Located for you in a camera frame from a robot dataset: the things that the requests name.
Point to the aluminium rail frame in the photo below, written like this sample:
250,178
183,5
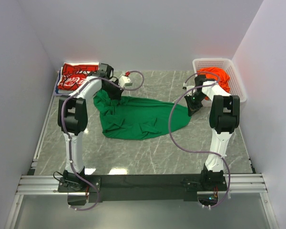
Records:
38,205

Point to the orange t-shirt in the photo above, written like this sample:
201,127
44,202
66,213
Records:
219,76

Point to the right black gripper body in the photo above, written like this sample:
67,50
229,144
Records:
194,100

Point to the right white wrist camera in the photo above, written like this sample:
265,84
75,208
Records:
187,87

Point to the white plastic basket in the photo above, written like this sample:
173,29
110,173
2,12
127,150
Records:
235,82

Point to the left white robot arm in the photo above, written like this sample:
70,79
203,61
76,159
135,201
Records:
73,120

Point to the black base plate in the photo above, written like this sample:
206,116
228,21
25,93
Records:
143,187

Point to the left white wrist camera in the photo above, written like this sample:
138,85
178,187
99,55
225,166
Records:
125,81

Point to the folded red printed t-shirt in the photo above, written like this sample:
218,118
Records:
74,74

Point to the green t-shirt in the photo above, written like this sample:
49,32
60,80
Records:
132,118

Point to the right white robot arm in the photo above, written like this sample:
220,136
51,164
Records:
224,118

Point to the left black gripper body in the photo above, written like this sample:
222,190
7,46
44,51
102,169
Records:
113,90

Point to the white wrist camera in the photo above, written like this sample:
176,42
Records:
125,81
187,87

